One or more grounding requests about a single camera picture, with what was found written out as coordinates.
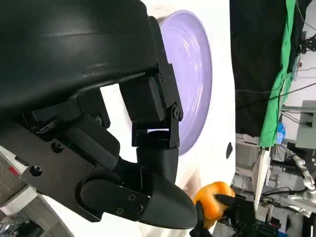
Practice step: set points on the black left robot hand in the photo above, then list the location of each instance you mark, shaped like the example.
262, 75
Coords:
74, 61

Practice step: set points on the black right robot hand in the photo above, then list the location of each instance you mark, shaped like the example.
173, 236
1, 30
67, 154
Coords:
242, 214

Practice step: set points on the orange and white bread roll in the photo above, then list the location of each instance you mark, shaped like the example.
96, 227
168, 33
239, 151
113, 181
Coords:
211, 195

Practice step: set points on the green cloth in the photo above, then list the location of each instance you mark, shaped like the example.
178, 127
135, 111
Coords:
274, 111

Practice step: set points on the grey background machine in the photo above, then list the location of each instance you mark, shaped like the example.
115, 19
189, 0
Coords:
304, 123

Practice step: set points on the lilac plate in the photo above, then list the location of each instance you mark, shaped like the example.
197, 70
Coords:
192, 74

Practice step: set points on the black backdrop cloth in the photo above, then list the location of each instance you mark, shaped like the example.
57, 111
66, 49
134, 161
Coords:
259, 49

